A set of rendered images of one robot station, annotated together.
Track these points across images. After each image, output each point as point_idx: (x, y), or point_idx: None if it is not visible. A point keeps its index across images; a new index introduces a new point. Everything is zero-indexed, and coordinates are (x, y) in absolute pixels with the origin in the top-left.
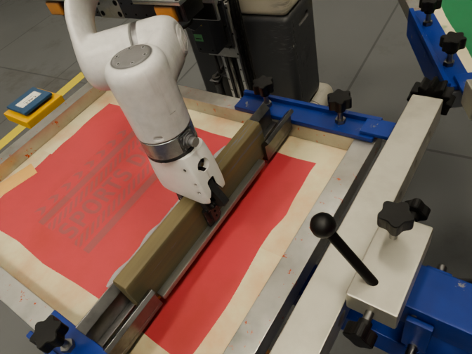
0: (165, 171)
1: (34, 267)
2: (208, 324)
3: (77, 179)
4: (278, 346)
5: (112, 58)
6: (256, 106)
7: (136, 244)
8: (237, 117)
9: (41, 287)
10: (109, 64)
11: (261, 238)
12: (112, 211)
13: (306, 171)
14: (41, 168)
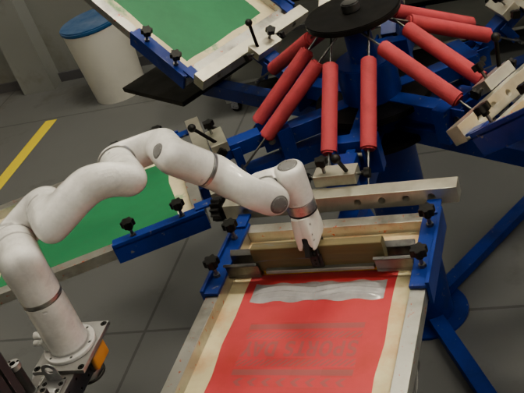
0: (315, 222)
1: (389, 346)
2: None
3: (300, 379)
4: (381, 192)
5: (288, 170)
6: (217, 281)
7: (348, 301)
8: (221, 302)
9: (401, 330)
10: (293, 168)
11: None
12: (326, 331)
13: None
14: None
